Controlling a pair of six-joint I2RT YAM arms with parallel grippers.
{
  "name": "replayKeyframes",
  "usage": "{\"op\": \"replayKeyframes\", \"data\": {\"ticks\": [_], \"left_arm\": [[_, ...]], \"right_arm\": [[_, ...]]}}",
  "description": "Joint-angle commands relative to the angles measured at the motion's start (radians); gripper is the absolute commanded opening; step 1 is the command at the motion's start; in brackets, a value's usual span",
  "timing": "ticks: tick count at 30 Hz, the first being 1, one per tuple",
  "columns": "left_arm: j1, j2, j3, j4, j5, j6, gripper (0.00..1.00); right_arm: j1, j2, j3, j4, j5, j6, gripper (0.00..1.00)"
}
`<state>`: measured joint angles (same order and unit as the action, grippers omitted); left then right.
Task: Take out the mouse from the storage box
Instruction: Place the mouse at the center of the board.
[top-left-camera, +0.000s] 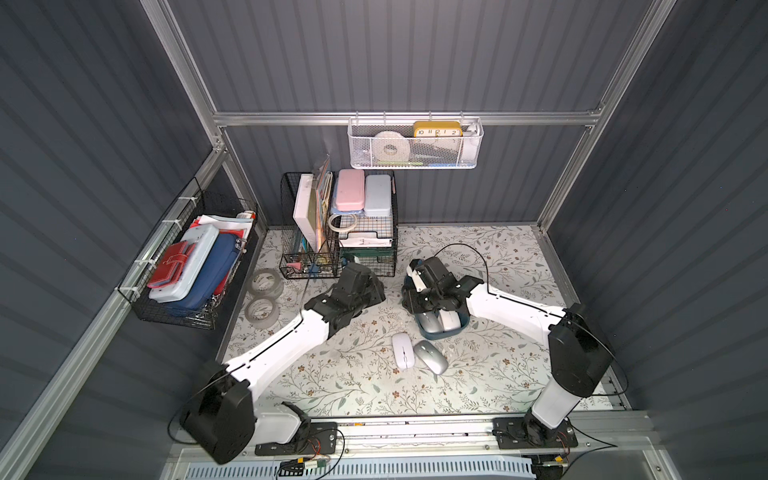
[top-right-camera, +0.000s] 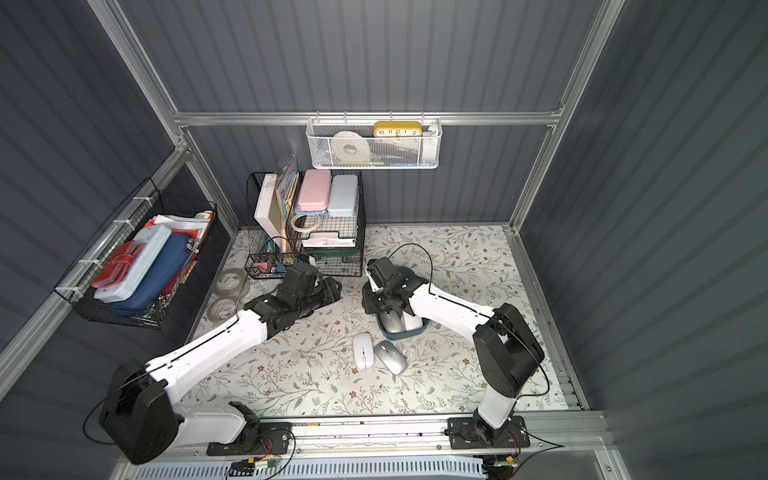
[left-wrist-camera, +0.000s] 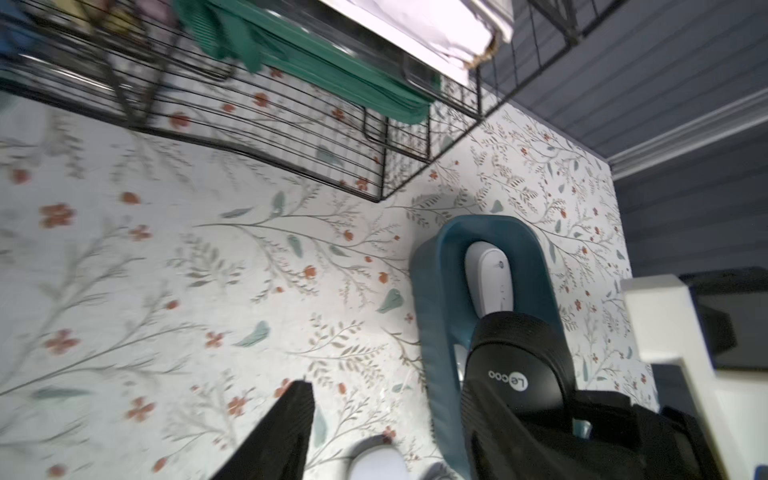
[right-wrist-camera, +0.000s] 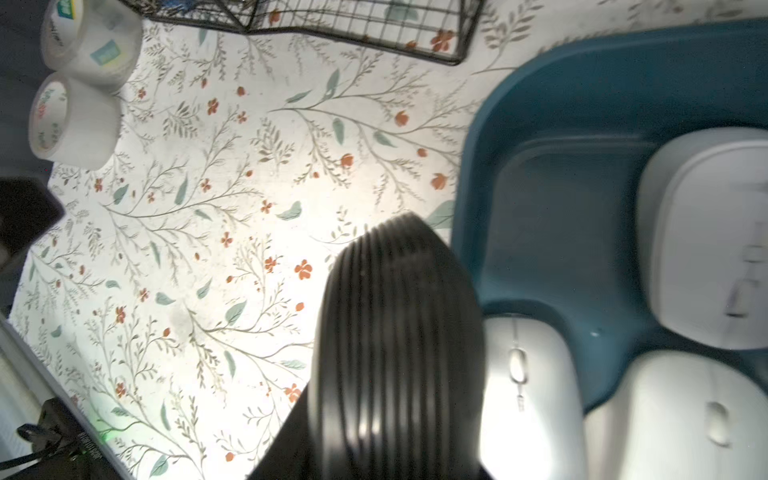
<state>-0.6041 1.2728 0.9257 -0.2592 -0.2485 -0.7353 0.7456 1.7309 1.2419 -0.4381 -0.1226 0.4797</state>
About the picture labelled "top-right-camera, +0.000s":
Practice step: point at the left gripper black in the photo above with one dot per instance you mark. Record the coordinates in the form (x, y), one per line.
(327, 288)

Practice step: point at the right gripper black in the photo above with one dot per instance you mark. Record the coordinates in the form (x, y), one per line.
(372, 298)

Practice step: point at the white wireless mouse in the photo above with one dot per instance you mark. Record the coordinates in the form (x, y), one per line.
(363, 350)

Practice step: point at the silver wireless mouse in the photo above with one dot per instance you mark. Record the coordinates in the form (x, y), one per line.
(392, 358)

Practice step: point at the teal plastic storage box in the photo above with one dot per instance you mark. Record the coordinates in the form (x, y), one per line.
(406, 273)

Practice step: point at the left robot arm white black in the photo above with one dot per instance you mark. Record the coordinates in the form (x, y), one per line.
(142, 412)

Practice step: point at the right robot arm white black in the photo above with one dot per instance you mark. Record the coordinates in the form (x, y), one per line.
(508, 353)

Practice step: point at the silver ergonomic mouse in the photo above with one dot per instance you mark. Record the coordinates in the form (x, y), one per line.
(392, 322)

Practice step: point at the white ergonomic mouse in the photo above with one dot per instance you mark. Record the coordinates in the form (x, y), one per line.
(412, 324)

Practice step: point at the tape roll on organizer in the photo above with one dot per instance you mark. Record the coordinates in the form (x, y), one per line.
(305, 223)

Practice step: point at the clear tape roll upper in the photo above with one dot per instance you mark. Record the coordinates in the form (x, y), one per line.
(231, 283)

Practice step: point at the clear tape roll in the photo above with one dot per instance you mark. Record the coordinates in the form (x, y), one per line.
(222, 310)
(231, 283)

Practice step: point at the white book upright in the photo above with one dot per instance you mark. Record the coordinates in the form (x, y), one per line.
(267, 212)

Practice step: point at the clear tape roll lower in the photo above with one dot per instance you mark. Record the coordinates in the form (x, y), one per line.
(222, 310)

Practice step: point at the pink pencil case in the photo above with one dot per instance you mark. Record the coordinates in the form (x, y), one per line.
(315, 191)

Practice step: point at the light blue pencil case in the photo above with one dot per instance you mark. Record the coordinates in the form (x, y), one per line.
(343, 196)

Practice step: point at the navy blue pouch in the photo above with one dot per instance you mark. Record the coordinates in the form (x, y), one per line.
(164, 269)

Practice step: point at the white tape roll in basket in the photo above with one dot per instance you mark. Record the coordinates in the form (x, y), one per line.
(350, 147)

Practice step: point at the yellow clock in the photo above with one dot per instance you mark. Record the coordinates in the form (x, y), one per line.
(397, 129)

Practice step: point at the white plastic case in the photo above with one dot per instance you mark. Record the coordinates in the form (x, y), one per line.
(154, 238)

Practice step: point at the red wallet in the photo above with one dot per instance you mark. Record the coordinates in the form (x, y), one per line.
(117, 265)

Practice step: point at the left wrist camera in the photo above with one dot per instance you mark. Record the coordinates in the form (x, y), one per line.
(300, 279)

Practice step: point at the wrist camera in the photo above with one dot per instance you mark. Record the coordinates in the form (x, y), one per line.
(382, 273)
(300, 279)

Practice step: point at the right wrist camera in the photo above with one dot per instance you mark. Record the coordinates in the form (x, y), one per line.
(382, 273)

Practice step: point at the black wire desk organizer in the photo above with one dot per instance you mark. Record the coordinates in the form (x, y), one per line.
(336, 248)

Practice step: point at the white wire wall basket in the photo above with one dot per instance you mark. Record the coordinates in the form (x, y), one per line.
(386, 153)

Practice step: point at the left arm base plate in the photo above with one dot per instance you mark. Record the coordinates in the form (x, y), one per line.
(256, 440)

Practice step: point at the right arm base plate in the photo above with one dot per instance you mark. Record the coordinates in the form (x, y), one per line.
(489, 433)

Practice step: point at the black wire side basket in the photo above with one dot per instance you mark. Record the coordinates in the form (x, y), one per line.
(181, 206)

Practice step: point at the aluminium front rail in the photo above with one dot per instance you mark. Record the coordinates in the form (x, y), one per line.
(550, 444)

